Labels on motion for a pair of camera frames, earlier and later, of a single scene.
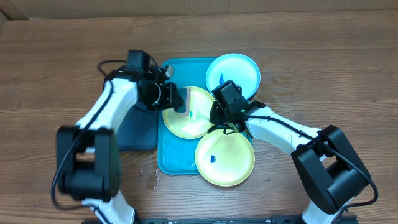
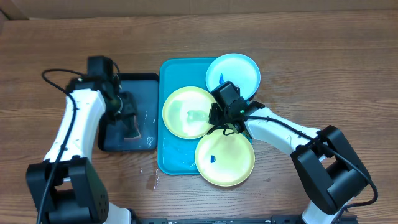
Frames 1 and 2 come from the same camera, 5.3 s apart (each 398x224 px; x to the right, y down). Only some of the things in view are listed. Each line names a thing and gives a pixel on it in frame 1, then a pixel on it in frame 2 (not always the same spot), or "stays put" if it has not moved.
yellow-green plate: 181,125 stays put
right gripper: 214,115 stays put
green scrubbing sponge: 185,93 → 133,132
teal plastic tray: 176,155 stays put
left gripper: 171,98 → 130,107
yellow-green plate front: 226,160 stays put
